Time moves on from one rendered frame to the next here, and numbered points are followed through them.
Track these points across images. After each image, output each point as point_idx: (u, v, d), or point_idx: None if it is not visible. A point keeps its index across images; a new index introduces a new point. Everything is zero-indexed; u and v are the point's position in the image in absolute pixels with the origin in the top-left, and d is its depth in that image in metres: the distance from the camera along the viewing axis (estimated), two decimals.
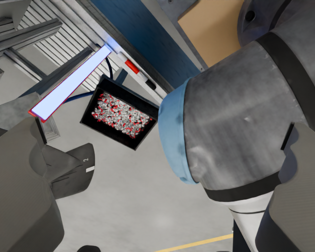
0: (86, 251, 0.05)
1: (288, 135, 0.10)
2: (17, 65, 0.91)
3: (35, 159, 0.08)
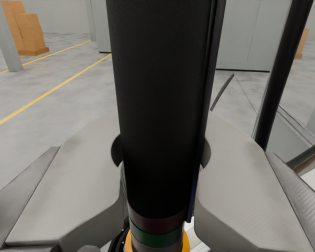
0: (86, 251, 0.05)
1: None
2: None
3: (117, 147, 0.09)
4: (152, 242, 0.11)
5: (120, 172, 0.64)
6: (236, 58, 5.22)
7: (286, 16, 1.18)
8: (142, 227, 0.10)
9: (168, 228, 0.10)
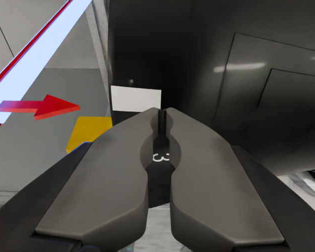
0: (86, 251, 0.05)
1: (165, 121, 0.11)
2: None
3: (146, 149, 0.09)
4: None
5: None
6: None
7: None
8: None
9: None
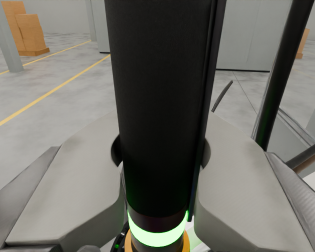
0: (86, 251, 0.05)
1: None
2: None
3: (117, 147, 0.09)
4: (152, 242, 0.10)
5: (217, 98, 0.43)
6: (236, 58, 5.22)
7: (285, 18, 1.18)
8: (141, 227, 0.10)
9: (168, 228, 0.10)
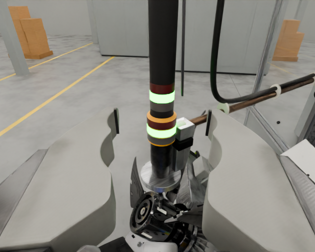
0: (86, 251, 0.05)
1: (208, 122, 0.11)
2: None
3: (106, 148, 0.09)
4: (160, 100, 0.26)
5: None
6: (233, 62, 5.45)
7: (265, 41, 1.42)
8: (156, 92, 0.26)
9: (166, 91, 0.26)
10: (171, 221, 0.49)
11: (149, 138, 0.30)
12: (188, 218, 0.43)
